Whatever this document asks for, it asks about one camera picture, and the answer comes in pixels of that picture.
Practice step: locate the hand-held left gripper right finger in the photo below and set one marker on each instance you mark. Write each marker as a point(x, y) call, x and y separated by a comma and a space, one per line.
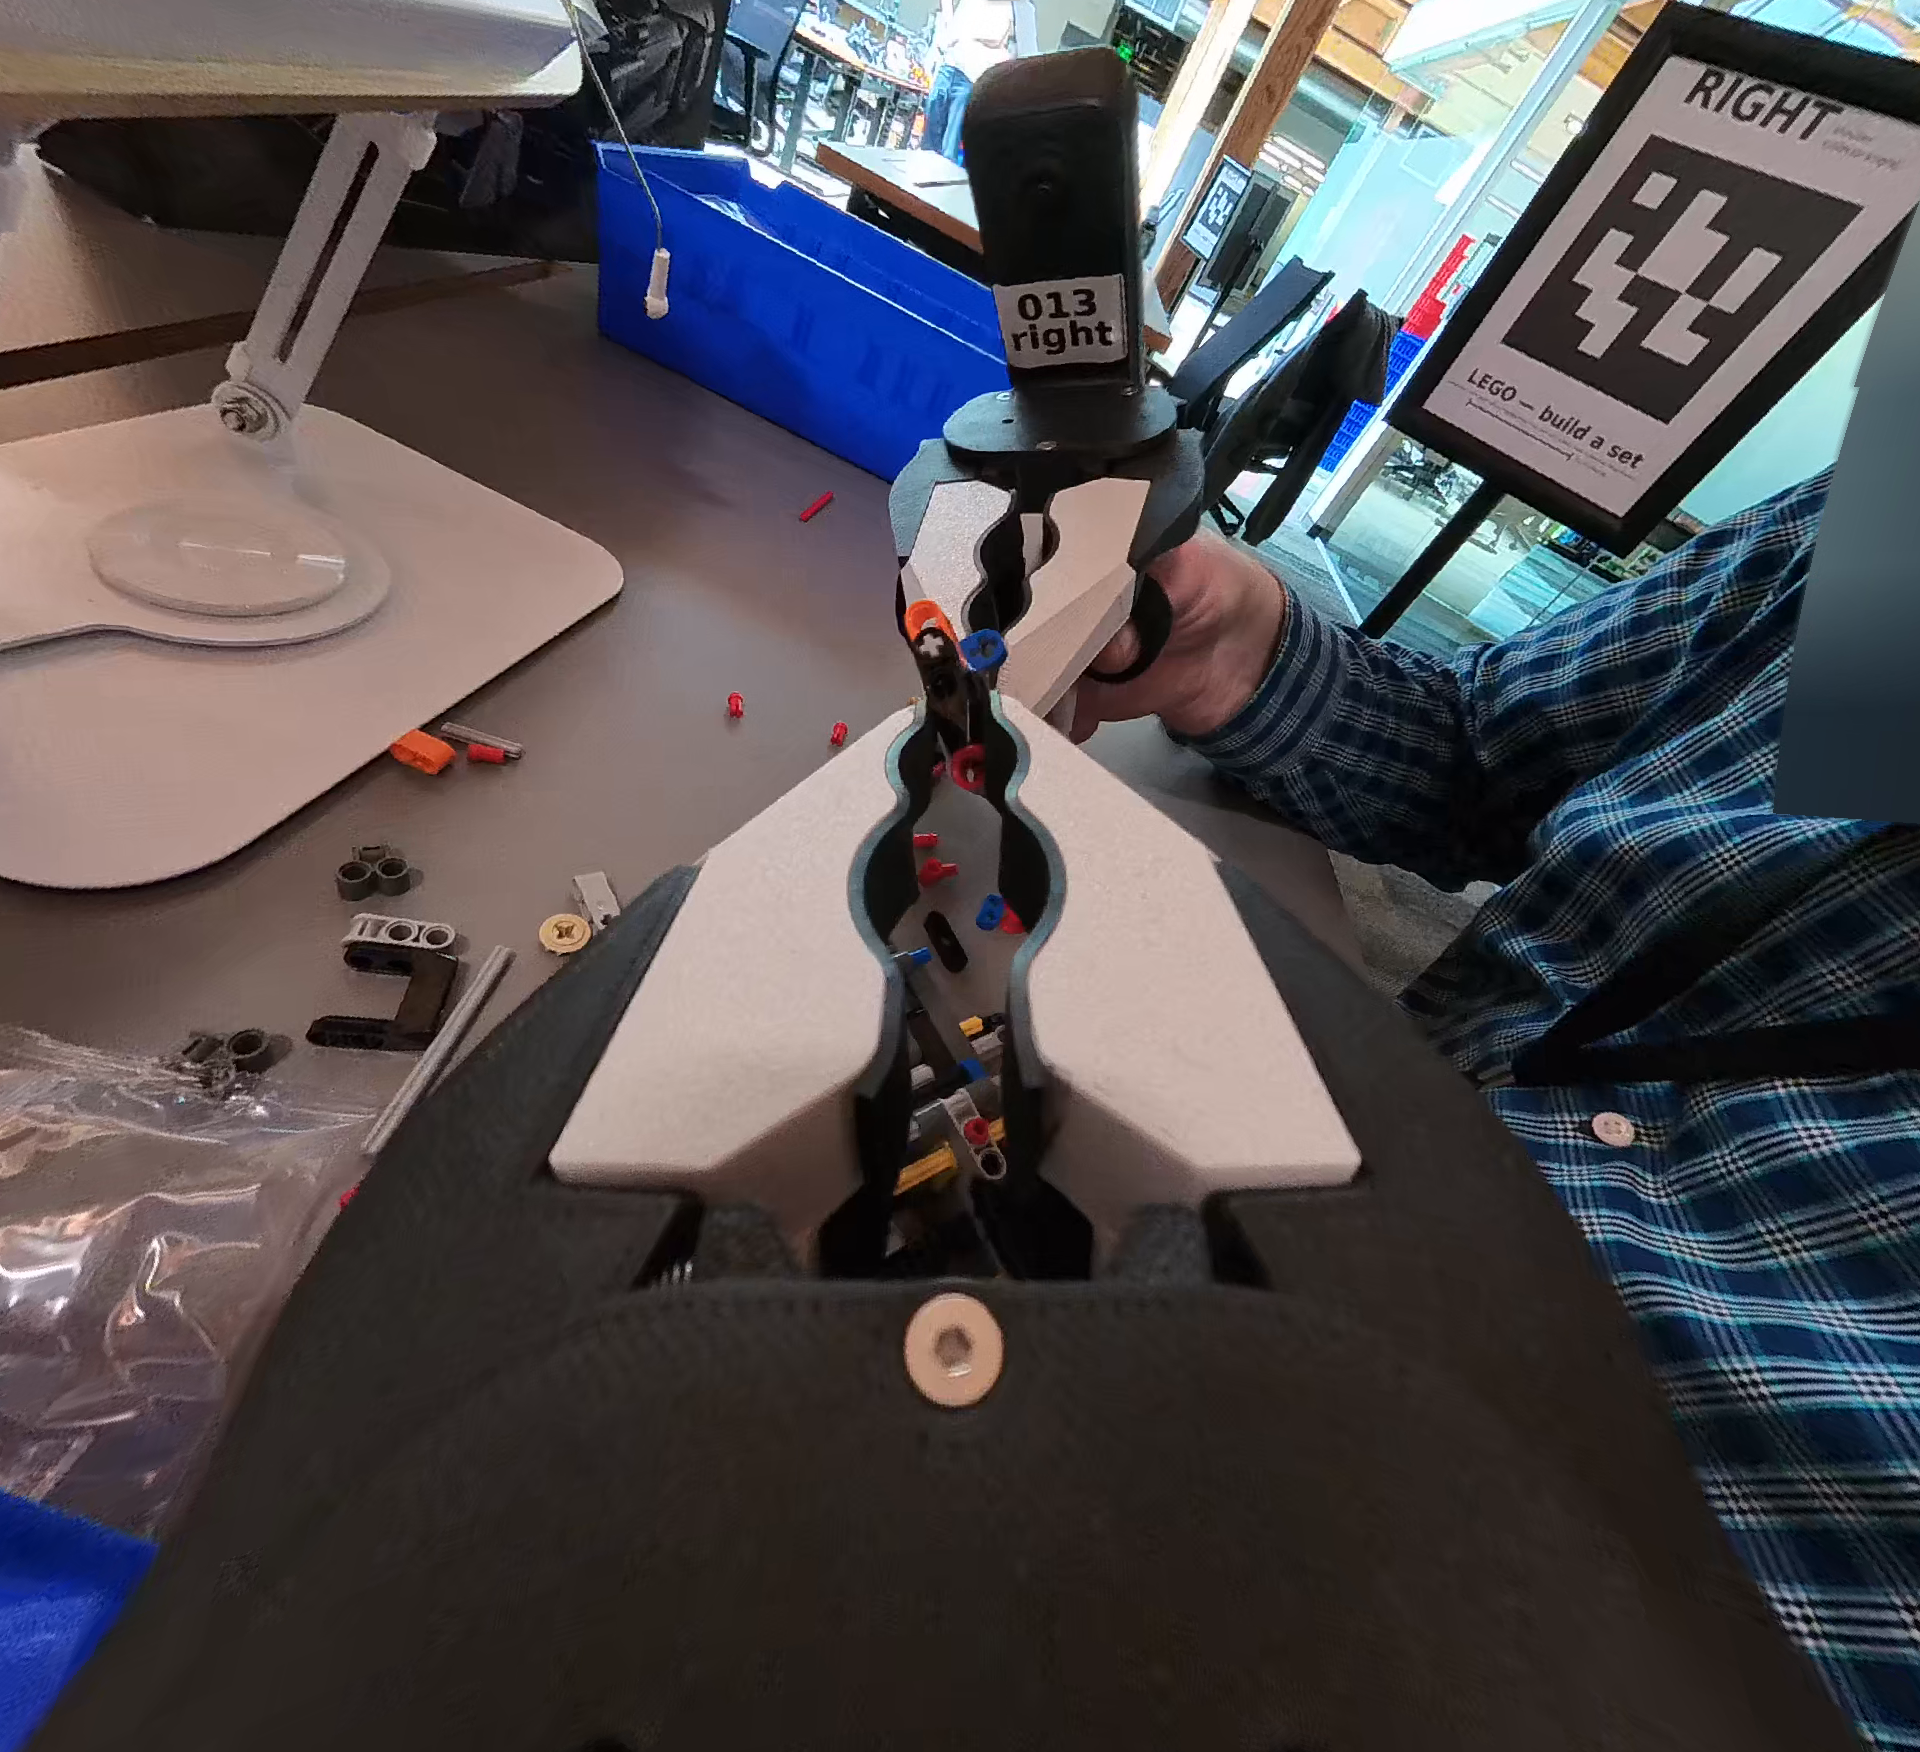
point(1186, 1031)

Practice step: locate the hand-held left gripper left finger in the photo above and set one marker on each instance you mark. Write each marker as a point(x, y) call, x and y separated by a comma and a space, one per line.
point(736, 1018)

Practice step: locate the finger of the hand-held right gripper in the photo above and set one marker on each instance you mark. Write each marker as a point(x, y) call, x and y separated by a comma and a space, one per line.
point(1089, 567)
point(945, 544)

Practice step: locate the small lego axle assembly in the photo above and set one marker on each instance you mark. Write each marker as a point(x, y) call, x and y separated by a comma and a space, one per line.
point(983, 648)

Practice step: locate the person's right forearm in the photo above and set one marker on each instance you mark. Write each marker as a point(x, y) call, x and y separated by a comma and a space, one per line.
point(1426, 746)

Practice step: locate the lego car chassis model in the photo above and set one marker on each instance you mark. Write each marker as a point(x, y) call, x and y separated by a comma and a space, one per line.
point(961, 1121)

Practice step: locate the long grey lego axle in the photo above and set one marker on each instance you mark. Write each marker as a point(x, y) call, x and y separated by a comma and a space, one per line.
point(450, 1031)

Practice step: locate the black angled lego beam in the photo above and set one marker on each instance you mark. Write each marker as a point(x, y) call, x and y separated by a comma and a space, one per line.
point(427, 993)

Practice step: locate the light grey lego beam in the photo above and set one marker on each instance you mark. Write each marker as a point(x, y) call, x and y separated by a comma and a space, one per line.
point(399, 931)

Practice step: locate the short grey lego axle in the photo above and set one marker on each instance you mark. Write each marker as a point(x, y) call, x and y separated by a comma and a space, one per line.
point(487, 736)

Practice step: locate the orange lego connector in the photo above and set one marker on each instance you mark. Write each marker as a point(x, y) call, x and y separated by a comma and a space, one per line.
point(423, 750)

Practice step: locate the person's right hand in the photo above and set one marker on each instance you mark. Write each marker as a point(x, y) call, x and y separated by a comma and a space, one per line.
point(1214, 642)

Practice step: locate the long wooden table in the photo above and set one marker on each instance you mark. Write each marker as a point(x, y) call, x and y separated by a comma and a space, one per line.
point(902, 184)

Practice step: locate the grey beam with tan gear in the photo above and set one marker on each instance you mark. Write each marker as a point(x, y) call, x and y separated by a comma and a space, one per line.
point(563, 933)

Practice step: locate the plain blue storage bin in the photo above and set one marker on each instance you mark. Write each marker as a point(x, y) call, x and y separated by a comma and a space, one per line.
point(781, 327)

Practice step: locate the black office chair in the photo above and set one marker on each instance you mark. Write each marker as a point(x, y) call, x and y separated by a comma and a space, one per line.
point(767, 11)
point(1307, 388)

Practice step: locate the dark grey double connector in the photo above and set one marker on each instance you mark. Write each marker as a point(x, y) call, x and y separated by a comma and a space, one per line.
point(376, 874)

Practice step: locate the white book stand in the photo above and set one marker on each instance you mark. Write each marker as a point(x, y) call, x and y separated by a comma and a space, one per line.
point(376, 673)

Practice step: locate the person's plaid shirt torso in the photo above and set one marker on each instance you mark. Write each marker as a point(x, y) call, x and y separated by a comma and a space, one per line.
point(1770, 1256)

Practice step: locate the clear plastic bag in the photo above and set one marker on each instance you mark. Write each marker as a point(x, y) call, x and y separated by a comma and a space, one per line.
point(150, 1256)

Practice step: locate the black framed marker sign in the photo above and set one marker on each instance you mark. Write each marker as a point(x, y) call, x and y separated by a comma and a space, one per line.
point(1681, 266)

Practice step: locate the blue bin with label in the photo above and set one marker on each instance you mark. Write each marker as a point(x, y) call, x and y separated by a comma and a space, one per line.
point(62, 1631)

